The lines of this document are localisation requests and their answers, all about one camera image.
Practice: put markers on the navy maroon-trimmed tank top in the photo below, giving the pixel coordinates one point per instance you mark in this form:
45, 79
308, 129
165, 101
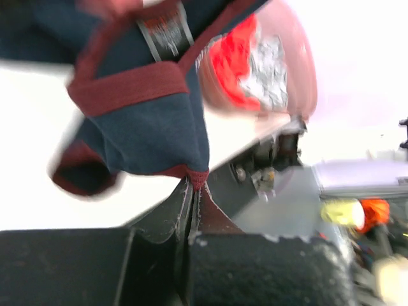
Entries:
134, 81

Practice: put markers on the red garment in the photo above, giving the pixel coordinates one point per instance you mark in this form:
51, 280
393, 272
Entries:
229, 61

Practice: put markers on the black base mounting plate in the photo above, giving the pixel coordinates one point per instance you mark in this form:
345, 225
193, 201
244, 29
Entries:
254, 171

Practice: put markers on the grey garment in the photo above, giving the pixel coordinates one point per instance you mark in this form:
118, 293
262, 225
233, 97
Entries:
267, 78

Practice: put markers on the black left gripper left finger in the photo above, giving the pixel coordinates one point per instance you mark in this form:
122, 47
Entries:
169, 218

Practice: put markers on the translucent pink laundry basket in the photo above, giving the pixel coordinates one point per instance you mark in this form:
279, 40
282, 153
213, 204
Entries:
276, 18

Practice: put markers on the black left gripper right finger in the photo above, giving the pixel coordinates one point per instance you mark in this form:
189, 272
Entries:
208, 217

